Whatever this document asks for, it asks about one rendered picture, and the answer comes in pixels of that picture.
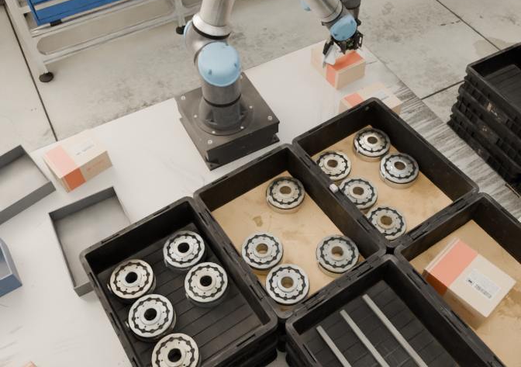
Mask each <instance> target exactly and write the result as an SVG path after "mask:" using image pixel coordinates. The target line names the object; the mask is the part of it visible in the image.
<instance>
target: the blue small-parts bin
mask: <svg viewBox="0 0 521 367"><path fill-rule="evenodd" d="M21 286H22V281H21V279H20V277H19V273H18V272H17V269H16V266H15V264H14V261H13V260H12V256H11V254H10V251H9V248H8V246H7V244H6V243H5V242H4V241H3V240H2V239H1V238H0V297H2V296H4V295H6V294H7V293H10V292H11V291H13V290H15V289H18V288H19V287H21Z"/></svg>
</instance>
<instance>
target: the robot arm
mask: <svg viewBox="0 0 521 367"><path fill-rule="evenodd" d="M233 3H234V0H203V1H202V7H201V10H200V12H197V13H196V14H195V15H194V17H193V18H192V20H189V21H188V23H187V25H186V27H185V31H184V38H185V45H186V47H187V49H188V51H189V53H190V55H191V58H192V60H193V62H194V65H195V67H196V70H197V72H198V75H199V77H200V80H201V84H202V99H201V102H200V104H199V108H198V111H199V116H200V119H201V121H202V122H203V123H204V124H205V125H206V126H208V127H210V128H212V129H214V130H231V129H233V128H236V127H238V126H239V125H240V124H242V123H243V122H244V120H245V119H246V118H247V103H246V101H245V99H244V97H243V95H242V93H241V79H240V71H241V63H240V58H239V55H238V53H237V52H236V50H235V49H234V48H233V47H231V46H230V45H228V39H229V35H230V32H231V29H232V26H231V24H230V22H229V17H230V13H231V11H232V7H233ZM301 3H302V7H303V8H304V10H305V11H313V12H314V13H315V14H316V16H317V17H318V18H319V19H320V21H321V23H322V26H326V28H327V29H328V30H329V32H330V37H329V38H328V39H327V41H326V42H325V45H324V48H323V55H322V63H321V67H322V68H324V66H325V65H326V63H329V64H331V65H334V64H335V62H336V59H335V57H334V54H335V53H336V46H334V43H336V45H337V46H338V47H340V51H341V52H342V53H343V54H344V55H345V53H346V51H347V50H352V49H353V50H355V51H356V52H357V49H358V50H360V51H363V50H362V49H361V46H362V41H363V34H362V33H361V32H360V31H358V30H357V27H358V26H360V25H361V21H360V20H359V19H358V16H359V13H360V7H361V0H301ZM360 38H361V43H360Z"/></svg>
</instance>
